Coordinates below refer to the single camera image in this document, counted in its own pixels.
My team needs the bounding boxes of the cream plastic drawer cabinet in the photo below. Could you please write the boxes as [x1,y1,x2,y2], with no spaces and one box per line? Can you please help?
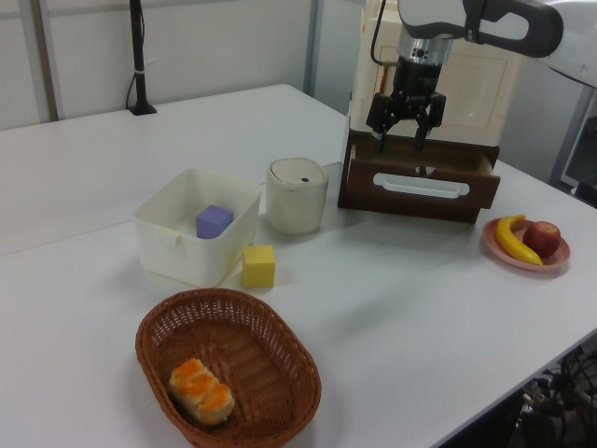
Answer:
[347,0,521,147]

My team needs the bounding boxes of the white plastic drawer handle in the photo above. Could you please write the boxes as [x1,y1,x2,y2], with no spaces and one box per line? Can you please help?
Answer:
[372,172,470,201]

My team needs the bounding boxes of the white plastic storage box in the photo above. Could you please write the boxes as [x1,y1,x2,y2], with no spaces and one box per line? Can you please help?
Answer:
[132,168,263,288]

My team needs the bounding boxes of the pink plastic plate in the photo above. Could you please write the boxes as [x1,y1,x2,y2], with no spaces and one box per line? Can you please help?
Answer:
[481,217,572,278]

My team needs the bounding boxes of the yellow foam cube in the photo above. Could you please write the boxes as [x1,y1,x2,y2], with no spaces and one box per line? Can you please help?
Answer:
[242,245,276,288]

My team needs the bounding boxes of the brown wicker basket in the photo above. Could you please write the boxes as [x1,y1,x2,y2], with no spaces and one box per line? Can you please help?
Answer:
[135,287,323,448]

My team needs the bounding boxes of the black camera stand pole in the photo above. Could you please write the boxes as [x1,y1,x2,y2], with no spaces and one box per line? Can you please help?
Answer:
[127,0,158,117]

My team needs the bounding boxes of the purple foam cube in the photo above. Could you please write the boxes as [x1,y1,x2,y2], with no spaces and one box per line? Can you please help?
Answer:
[195,203,234,241]

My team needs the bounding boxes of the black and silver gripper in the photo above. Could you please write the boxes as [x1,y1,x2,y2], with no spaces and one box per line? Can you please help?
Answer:
[365,32,453,154]

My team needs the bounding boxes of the yellow toy banana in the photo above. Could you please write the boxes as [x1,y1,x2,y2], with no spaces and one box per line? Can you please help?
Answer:
[494,214,544,266]

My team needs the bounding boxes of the small cream lidded trash bin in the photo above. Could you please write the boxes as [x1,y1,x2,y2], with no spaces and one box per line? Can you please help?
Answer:
[266,158,329,235]

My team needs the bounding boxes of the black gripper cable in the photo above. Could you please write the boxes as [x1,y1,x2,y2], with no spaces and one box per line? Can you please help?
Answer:
[369,0,400,66]

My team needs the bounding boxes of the dark brown wooden drawer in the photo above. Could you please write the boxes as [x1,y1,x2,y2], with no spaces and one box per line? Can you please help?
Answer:
[336,127,502,224]

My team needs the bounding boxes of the black cable bundle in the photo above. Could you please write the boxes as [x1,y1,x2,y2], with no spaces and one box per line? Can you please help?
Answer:
[515,343,597,448]

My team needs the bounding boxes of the orange topped bread loaf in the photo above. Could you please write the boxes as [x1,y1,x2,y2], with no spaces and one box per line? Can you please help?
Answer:
[168,357,235,427]

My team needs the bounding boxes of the red toy apple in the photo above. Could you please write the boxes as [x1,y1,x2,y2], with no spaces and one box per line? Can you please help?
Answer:
[521,220,562,258]

